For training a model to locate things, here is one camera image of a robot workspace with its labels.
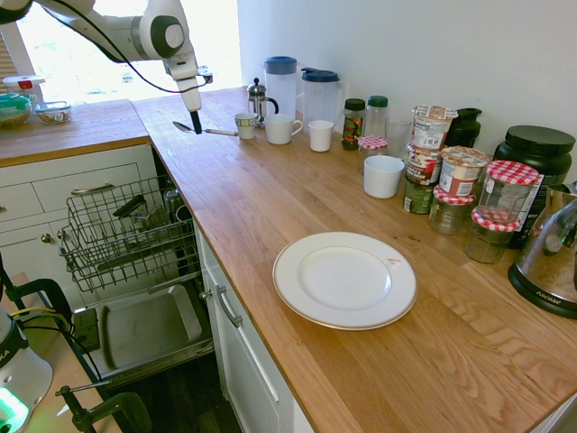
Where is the metal drawer handle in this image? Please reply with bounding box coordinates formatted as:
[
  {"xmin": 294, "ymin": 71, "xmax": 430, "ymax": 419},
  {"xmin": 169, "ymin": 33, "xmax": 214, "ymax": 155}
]
[{"xmin": 215, "ymin": 284, "xmax": 243, "ymax": 329}]

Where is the black shaker bottle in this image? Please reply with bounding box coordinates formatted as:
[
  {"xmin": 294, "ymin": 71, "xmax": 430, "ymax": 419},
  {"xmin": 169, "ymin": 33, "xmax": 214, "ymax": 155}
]
[{"xmin": 444, "ymin": 107, "xmax": 483, "ymax": 149}]

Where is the stainless steel electric kettle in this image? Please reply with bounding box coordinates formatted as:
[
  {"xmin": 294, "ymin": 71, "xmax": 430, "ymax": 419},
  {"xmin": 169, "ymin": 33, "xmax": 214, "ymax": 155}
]
[{"xmin": 508, "ymin": 180, "xmax": 577, "ymax": 320}]

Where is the white corner cabinet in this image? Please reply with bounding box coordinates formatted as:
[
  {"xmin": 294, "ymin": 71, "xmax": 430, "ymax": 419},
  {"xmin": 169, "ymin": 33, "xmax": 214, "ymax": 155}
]
[{"xmin": 0, "ymin": 143, "xmax": 168, "ymax": 308}]

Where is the red and white oatmeal cup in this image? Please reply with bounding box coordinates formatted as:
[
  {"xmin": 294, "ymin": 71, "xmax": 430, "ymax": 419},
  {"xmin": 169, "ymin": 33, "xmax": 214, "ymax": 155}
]
[{"xmin": 407, "ymin": 143, "xmax": 444, "ymax": 187}]

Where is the metal spoon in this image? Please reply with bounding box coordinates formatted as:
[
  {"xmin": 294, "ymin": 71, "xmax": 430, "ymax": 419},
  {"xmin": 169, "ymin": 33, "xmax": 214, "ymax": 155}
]
[{"xmin": 172, "ymin": 120, "xmax": 240, "ymax": 137}]

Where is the wire dishwasher rack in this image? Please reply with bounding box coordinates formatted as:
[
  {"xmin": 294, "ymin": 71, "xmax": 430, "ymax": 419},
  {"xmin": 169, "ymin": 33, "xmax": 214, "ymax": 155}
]
[{"xmin": 57, "ymin": 176, "xmax": 202, "ymax": 294}]

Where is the glass french press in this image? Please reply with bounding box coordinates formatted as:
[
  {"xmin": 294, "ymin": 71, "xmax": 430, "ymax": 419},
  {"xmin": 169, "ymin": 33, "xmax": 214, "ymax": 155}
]
[{"xmin": 246, "ymin": 77, "xmax": 279, "ymax": 121}]

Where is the clear pitcher light blue lid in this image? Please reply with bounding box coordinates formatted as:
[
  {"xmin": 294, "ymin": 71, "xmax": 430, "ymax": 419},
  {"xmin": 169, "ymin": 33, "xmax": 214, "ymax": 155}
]
[{"xmin": 263, "ymin": 55, "xmax": 298, "ymax": 125}]

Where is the small patterned paper cup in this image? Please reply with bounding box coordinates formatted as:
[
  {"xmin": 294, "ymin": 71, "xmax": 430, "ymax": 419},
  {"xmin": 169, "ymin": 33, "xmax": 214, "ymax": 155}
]
[{"xmin": 234, "ymin": 112, "xmax": 260, "ymax": 141}]

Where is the white yogurt cup blue label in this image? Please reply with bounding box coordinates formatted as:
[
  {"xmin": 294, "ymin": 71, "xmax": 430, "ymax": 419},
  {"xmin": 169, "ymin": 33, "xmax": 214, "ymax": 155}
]
[{"xmin": 411, "ymin": 105, "xmax": 460, "ymax": 150}]

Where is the metal bar cabinet handle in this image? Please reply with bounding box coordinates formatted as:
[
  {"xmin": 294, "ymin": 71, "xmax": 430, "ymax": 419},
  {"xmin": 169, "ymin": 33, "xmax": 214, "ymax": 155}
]
[{"xmin": 70, "ymin": 182, "xmax": 116, "ymax": 196}]

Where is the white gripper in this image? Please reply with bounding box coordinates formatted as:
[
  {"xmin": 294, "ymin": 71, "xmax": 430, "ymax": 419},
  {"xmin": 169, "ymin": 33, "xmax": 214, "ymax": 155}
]
[{"xmin": 169, "ymin": 65, "xmax": 203, "ymax": 136}]

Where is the white container red clip lid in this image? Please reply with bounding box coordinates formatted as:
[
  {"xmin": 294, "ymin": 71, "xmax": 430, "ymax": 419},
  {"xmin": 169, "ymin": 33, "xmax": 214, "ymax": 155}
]
[{"xmin": 2, "ymin": 75, "xmax": 46, "ymax": 98}]

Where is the glass jar red checked lid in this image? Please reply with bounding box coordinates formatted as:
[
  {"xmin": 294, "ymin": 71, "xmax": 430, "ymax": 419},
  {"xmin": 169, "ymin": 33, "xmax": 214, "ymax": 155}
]
[
  {"xmin": 463, "ymin": 207, "xmax": 522, "ymax": 265},
  {"xmin": 475, "ymin": 160, "xmax": 541, "ymax": 226},
  {"xmin": 357, "ymin": 135, "xmax": 389, "ymax": 176},
  {"xmin": 427, "ymin": 184, "xmax": 477, "ymax": 237}
]

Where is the clear drinking glass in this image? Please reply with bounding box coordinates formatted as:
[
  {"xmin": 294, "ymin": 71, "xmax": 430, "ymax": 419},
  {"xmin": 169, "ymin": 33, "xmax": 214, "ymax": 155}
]
[{"xmin": 385, "ymin": 116, "xmax": 414, "ymax": 159}]

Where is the open dishwasher door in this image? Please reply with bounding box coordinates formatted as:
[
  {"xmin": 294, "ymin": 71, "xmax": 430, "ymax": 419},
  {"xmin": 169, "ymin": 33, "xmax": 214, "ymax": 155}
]
[{"xmin": 101, "ymin": 283, "xmax": 203, "ymax": 371}]

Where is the dishwasher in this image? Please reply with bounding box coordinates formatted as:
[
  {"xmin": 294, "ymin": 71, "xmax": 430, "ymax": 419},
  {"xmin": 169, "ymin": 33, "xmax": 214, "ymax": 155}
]
[{"xmin": 57, "ymin": 143, "xmax": 215, "ymax": 390}]

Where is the yellow cable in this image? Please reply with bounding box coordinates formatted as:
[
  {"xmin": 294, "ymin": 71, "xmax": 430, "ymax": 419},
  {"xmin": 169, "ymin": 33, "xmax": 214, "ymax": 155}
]
[{"xmin": 8, "ymin": 305, "xmax": 69, "ymax": 335}]

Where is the wide white mug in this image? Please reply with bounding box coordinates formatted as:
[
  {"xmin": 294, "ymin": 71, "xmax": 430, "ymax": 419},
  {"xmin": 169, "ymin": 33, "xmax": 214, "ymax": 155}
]
[{"xmin": 263, "ymin": 113, "xmax": 304, "ymax": 146}]

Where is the dark green C-clamp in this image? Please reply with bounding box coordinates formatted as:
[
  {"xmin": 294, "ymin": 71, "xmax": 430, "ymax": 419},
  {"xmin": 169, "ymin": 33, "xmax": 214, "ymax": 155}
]
[
  {"xmin": 0, "ymin": 252, "xmax": 74, "ymax": 339},
  {"xmin": 56, "ymin": 382, "xmax": 154, "ymax": 433}
]

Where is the white yogurt cup red label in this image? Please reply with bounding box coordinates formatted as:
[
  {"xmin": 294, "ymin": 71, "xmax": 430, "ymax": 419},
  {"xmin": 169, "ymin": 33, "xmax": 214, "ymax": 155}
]
[{"xmin": 437, "ymin": 145, "xmax": 491, "ymax": 197}]

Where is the small clear food container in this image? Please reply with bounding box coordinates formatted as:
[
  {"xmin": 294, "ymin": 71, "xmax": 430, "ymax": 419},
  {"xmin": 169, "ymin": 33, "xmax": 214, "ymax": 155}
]
[{"xmin": 34, "ymin": 100, "xmax": 73, "ymax": 124}]

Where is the clear bottle green lid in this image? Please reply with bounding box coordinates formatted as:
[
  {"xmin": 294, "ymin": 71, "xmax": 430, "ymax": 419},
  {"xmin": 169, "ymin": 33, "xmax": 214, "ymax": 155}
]
[{"xmin": 365, "ymin": 95, "xmax": 389, "ymax": 139}]

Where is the white plate gold rim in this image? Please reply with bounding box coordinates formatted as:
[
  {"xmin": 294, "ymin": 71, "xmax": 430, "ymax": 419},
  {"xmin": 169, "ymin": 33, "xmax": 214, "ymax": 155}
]
[{"xmin": 271, "ymin": 231, "xmax": 419, "ymax": 332}]

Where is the black camera cable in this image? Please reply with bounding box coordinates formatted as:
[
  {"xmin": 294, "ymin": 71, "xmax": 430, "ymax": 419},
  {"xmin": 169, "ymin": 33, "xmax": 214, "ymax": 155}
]
[{"xmin": 42, "ymin": 0, "xmax": 199, "ymax": 95}]

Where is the large black protein tub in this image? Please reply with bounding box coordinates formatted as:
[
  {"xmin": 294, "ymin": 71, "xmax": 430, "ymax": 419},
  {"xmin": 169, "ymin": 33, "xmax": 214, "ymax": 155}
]
[{"xmin": 493, "ymin": 124, "xmax": 577, "ymax": 249}]

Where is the clear pitcher dark teal lid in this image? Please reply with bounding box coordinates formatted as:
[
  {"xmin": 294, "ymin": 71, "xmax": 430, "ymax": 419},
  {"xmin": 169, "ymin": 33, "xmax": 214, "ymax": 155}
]
[{"xmin": 300, "ymin": 67, "xmax": 344, "ymax": 132}]

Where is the dark spice jar black lid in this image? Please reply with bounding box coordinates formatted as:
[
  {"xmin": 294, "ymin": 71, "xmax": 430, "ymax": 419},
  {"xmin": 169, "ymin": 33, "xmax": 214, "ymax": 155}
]
[{"xmin": 342, "ymin": 97, "xmax": 367, "ymax": 152}]

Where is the white ribbed cup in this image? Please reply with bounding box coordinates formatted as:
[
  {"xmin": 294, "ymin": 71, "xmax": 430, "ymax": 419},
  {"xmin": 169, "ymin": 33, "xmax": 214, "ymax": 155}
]
[{"xmin": 307, "ymin": 119, "xmax": 335, "ymax": 153}]

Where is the white round cup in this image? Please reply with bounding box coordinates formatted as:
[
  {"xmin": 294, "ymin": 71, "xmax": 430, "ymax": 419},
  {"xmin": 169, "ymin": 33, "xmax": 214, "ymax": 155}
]
[{"xmin": 362, "ymin": 155, "xmax": 406, "ymax": 199}]

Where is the white base cabinet with knob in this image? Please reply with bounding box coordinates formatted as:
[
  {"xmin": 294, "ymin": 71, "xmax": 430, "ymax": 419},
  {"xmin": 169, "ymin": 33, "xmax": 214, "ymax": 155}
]
[{"xmin": 193, "ymin": 220, "xmax": 325, "ymax": 433}]

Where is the food container green lid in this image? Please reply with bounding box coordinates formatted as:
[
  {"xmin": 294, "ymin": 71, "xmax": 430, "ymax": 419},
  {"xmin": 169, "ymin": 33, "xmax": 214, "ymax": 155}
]
[{"xmin": 0, "ymin": 93, "xmax": 33, "ymax": 128}]

